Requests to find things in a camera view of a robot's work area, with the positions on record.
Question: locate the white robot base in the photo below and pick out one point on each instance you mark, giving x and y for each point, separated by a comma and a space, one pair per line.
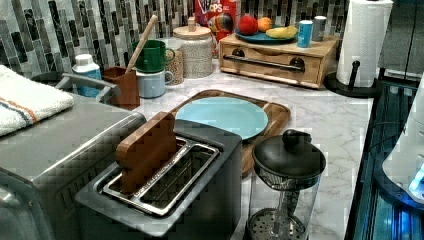
404, 165

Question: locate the brown toast slice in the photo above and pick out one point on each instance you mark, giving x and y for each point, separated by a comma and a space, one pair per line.
145, 151

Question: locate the light blue plate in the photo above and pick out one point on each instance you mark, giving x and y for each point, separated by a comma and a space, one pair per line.
235, 115

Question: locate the wooden cutting board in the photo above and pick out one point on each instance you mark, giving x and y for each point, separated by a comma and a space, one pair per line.
278, 117

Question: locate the light blue mug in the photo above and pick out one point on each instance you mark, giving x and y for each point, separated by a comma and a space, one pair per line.
152, 85

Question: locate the silver two-slot toaster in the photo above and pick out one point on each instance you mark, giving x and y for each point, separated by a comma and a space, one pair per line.
195, 196

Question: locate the speckled jar with wooden lid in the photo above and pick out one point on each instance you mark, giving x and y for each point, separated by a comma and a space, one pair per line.
196, 47

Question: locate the green mug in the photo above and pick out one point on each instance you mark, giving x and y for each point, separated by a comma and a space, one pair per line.
153, 57

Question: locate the brown utensil holder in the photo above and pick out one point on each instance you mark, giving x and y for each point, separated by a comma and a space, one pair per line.
128, 85

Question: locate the glass french press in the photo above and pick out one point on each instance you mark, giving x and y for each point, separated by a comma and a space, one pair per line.
284, 185

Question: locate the teal fruit plate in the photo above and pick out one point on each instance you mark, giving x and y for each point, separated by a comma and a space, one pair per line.
262, 38

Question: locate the red apple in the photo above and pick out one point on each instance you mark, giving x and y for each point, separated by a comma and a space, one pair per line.
247, 25

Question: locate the red Froot Loops box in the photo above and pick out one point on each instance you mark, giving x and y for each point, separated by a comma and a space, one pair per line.
217, 15

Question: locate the orange fruit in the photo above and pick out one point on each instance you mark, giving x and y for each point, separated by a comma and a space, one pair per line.
264, 24

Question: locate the wooden bread box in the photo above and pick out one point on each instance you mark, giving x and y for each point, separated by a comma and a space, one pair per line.
284, 63

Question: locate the yellow banana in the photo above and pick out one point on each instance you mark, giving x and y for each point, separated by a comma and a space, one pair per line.
282, 32

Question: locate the black paper towel holder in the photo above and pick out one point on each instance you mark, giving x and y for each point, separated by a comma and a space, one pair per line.
350, 90

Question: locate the blue can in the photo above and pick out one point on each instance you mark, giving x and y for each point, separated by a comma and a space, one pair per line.
304, 33

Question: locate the white blue bottle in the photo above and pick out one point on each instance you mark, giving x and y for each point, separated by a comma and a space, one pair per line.
85, 66

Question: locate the grey can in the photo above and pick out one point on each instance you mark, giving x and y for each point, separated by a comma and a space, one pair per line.
318, 30

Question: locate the silver toaster oven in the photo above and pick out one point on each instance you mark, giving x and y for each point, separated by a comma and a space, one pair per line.
43, 166

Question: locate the white paper towel roll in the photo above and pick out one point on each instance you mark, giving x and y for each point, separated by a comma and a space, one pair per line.
364, 33

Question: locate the white striped towel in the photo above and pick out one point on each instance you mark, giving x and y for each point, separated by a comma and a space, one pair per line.
24, 102

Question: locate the wooden spoon handle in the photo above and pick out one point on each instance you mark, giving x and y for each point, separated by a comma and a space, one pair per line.
143, 39

